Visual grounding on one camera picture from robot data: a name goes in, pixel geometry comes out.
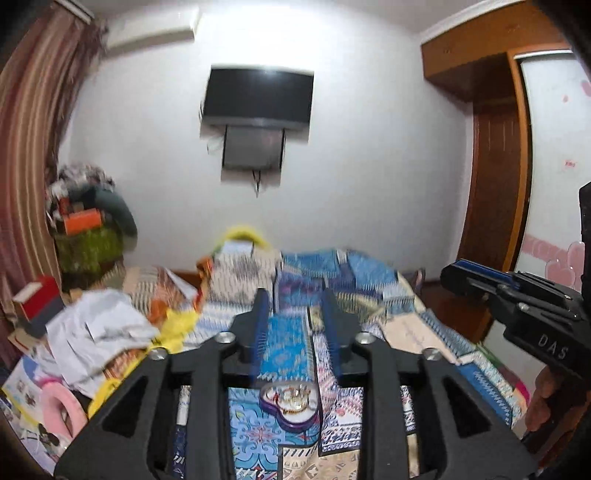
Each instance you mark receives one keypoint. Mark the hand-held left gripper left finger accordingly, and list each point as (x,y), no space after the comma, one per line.
(261,323)

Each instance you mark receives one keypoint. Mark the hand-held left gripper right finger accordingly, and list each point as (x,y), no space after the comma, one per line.
(334,332)

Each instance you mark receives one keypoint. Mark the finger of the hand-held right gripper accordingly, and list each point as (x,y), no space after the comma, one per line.
(466,282)
(482,267)

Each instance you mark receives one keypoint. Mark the purple heart-shaped jewelry box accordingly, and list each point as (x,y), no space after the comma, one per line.
(272,407)

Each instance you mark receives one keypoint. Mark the person's right hand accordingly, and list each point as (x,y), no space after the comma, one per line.
(541,399)

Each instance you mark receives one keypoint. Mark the patchwork bedspread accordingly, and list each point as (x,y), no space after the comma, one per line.
(291,341)

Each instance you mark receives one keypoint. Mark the grey bag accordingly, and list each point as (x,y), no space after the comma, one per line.
(415,279)

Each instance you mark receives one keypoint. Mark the yellow cloth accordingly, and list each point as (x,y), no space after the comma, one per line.
(178,323)

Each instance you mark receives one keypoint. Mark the wooden door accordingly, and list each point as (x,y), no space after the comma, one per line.
(494,184)

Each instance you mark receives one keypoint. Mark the orange striped sheet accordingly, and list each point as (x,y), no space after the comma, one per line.
(152,281)

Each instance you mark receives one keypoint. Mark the white sliding wardrobe door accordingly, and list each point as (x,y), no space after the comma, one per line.
(549,161)

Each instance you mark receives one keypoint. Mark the white crumpled cloth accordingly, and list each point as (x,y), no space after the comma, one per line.
(101,332)

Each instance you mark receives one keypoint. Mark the grey pillow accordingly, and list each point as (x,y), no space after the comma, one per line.
(121,217)

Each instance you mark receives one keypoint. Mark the orange box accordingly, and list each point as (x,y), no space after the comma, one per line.
(83,220)

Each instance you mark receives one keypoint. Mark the pink rounded item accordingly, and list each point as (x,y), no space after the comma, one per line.
(69,406)

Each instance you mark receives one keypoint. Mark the wooden overhead cabinet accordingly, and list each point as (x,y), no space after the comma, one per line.
(485,46)

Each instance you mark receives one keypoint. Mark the red box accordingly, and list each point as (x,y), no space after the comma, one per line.
(39,302)

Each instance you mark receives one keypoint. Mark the pile of clothes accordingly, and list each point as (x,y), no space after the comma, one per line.
(78,177)

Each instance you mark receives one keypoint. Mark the cartoon printed bag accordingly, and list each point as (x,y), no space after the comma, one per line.
(23,392)

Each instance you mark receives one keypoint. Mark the striped brown curtain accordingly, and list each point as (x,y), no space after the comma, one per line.
(32,138)

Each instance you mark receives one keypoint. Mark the white air conditioner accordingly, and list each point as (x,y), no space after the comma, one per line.
(152,32)

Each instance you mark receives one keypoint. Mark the black wall television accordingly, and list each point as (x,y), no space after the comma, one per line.
(258,97)

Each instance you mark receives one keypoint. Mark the white curtain rail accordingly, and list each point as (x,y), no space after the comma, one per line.
(74,9)

